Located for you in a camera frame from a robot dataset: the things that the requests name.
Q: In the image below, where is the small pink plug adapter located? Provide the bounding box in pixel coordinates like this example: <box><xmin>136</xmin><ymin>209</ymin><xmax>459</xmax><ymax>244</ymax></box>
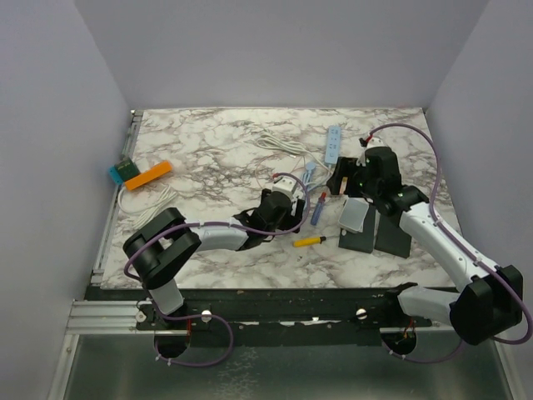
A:
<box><xmin>339</xmin><ymin>177</ymin><xmax>348</xmax><ymax>195</ymax></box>

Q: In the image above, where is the orange power strip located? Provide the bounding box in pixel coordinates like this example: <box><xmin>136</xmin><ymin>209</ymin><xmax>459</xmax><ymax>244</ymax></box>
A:
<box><xmin>124</xmin><ymin>161</ymin><xmax>172</xmax><ymax>191</ymax></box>

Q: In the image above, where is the teal blue plug block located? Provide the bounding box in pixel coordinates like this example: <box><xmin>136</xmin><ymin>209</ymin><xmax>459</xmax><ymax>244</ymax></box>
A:
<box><xmin>108</xmin><ymin>157</ymin><xmax>140</xmax><ymax>186</ymax></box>

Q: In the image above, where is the light blue power strip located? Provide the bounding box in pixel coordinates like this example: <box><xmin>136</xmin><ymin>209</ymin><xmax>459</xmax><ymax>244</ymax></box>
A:
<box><xmin>324</xmin><ymin>126</ymin><xmax>341</xmax><ymax>165</ymax></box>

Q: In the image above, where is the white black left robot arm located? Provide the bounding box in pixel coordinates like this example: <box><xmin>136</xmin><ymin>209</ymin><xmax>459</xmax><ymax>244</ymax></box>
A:
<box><xmin>122</xmin><ymin>189</ymin><xmax>306</xmax><ymax>329</ymax></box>

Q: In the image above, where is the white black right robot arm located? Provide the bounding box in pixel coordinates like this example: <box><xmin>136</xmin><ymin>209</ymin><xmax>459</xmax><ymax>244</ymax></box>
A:
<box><xmin>326</xmin><ymin>146</ymin><xmax>523</xmax><ymax>345</ymax></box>

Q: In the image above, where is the blue red screwdriver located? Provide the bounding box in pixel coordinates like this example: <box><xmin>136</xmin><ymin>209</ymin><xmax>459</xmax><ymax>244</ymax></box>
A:
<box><xmin>310</xmin><ymin>192</ymin><xmax>327</xmax><ymax>227</ymax></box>

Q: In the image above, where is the black flat block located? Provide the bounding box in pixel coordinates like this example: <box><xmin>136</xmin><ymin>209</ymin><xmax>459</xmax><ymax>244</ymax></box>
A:
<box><xmin>374</xmin><ymin>212</ymin><xmax>411</xmax><ymax>258</ymax></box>

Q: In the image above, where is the black block under box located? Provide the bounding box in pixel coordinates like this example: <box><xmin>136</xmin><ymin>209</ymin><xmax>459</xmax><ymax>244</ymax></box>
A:
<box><xmin>338</xmin><ymin>207</ymin><xmax>376</xmax><ymax>253</ymax></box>

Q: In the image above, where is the light blue coiled cable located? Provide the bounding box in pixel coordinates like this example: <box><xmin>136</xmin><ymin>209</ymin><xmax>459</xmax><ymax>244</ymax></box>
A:
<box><xmin>297</xmin><ymin>161</ymin><xmax>334</xmax><ymax>193</ymax></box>

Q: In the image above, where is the yellow handled screwdriver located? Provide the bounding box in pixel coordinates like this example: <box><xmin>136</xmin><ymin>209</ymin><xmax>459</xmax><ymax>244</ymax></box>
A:
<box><xmin>293</xmin><ymin>236</ymin><xmax>327</xmax><ymax>248</ymax></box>

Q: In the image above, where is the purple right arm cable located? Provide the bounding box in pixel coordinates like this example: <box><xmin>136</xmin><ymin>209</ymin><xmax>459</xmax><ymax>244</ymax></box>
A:
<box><xmin>361</xmin><ymin>123</ymin><xmax>533</xmax><ymax>363</ymax></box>

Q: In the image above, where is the white coiled cable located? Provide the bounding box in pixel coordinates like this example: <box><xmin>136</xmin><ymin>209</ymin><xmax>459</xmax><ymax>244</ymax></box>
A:
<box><xmin>254</xmin><ymin>127</ymin><xmax>311</xmax><ymax>162</ymax></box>

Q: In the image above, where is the white cable bundle left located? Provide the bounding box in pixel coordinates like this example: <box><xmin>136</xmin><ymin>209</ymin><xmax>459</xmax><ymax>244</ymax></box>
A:
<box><xmin>117</xmin><ymin>185</ymin><xmax>178</xmax><ymax>229</ymax></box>

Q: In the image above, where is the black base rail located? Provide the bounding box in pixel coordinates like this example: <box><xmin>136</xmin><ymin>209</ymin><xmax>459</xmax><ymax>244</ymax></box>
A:
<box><xmin>85</xmin><ymin>287</ymin><xmax>440</xmax><ymax>355</ymax></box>

